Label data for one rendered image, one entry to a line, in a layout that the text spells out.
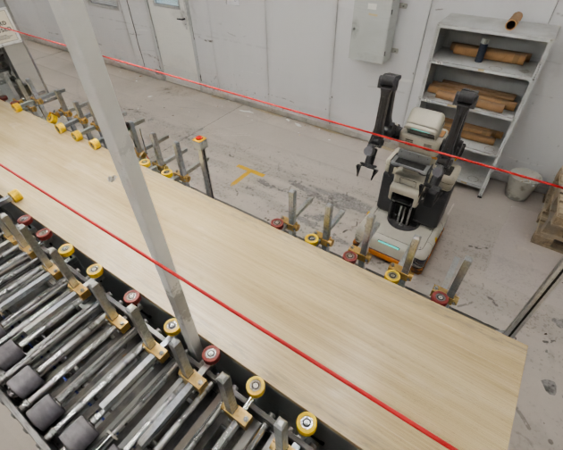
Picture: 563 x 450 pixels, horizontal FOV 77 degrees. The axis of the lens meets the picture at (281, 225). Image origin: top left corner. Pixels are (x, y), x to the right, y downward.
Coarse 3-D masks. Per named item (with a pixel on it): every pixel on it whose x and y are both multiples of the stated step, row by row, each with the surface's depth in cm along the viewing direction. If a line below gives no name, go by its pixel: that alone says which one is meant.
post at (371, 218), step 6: (372, 216) 186; (366, 222) 189; (372, 222) 187; (366, 228) 192; (372, 228) 191; (366, 234) 194; (366, 240) 197; (366, 246) 200; (360, 252) 205; (366, 252) 204; (360, 264) 212
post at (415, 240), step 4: (416, 236) 177; (420, 236) 178; (412, 240) 179; (416, 240) 177; (412, 244) 180; (416, 244) 178; (412, 248) 182; (416, 248) 181; (408, 252) 184; (412, 252) 183; (408, 256) 186; (412, 256) 185; (408, 260) 188; (412, 260) 186; (404, 264) 191; (408, 264) 189; (404, 268) 193; (408, 268) 191; (404, 272) 195; (400, 280) 200; (404, 280) 198; (400, 284) 202; (404, 284) 202
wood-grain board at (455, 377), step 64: (0, 128) 318; (0, 192) 248; (64, 192) 247; (192, 192) 244; (128, 256) 201; (192, 256) 200; (256, 256) 200; (320, 256) 199; (256, 320) 170; (320, 320) 169; (384, 320) 169; (448, 320) 168; (320, 384) 147; (384, 384) 147; (448, 384) 146; (512, 384) 146; (384, 448) 130
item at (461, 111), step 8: (456, 96) 186; (456, 104) 188; (464, 104) 187; (472, 104) 184; (456, 112) 190; (464, 112) 188; (456, 120) 192; (456, 128) 194; (448, 136) 199; (456, 136) 197; (448, 144) 201; (448, 152) 204; (440, 160) 209; (448, 160) 206
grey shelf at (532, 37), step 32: (448, 32) 344; (480, 32) 294; (512, 32) 284; (544, 32) 282; (448, 64) 321; (480, 64) 315; (512, 64) 313; (512, 128) 321; (480, 160) 396; (480, 192) 372
